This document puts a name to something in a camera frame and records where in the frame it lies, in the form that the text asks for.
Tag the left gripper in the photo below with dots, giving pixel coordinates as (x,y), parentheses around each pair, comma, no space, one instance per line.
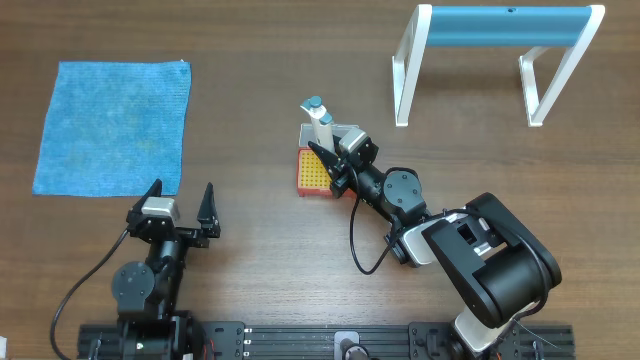
(160,231)

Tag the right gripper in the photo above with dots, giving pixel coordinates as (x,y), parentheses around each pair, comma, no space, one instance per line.
(360,157)

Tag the white pipette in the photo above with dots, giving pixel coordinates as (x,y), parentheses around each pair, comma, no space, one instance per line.
(321,131)

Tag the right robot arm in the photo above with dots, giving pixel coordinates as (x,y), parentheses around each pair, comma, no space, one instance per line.
(500,280)

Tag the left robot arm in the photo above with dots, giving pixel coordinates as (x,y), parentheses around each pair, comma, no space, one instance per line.
(132,287)

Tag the red and yellow tip box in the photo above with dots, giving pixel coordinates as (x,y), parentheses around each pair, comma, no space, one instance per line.
(311,175)

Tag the blue cloth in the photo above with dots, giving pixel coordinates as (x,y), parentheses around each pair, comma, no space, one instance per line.
(110,130)

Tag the white and blue stand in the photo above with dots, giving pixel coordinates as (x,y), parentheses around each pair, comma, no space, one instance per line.
(500,27)

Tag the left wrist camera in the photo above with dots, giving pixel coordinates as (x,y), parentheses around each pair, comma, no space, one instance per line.
(160,207)

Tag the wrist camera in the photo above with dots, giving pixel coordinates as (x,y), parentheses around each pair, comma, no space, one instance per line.
(160,207)
(353,140)

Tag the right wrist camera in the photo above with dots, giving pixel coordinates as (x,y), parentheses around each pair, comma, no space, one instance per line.
(353,140)

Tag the mounting rail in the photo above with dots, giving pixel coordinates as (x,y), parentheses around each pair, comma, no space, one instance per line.
(300,340)

